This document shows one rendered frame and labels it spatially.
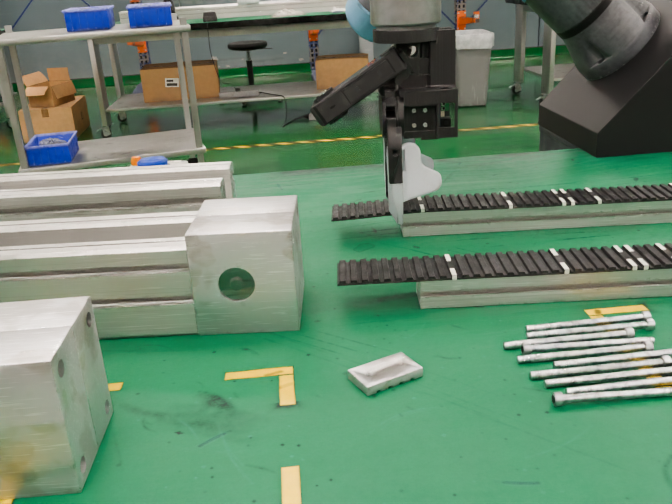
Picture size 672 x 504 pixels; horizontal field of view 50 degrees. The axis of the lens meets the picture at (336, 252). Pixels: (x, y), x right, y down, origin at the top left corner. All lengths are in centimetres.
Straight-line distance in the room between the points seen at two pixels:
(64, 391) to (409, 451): 22
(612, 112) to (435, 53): 46
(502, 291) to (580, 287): 7
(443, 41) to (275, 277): 33
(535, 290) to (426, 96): 24
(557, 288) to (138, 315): 38
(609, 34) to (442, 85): 52
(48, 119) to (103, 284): 514
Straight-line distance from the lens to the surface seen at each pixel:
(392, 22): 77
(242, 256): 61
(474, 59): 577
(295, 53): 834
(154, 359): 62
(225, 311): 63
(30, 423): 47
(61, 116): 575
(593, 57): 130
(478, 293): 67
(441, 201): 86
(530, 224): 86
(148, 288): 64
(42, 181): 93
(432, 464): 48
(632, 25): 128
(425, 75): 80
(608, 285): 70
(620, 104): 120
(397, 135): 77
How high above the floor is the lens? 107
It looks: 22 degrees down
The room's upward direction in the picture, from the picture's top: 4 degrees counter-clockwise
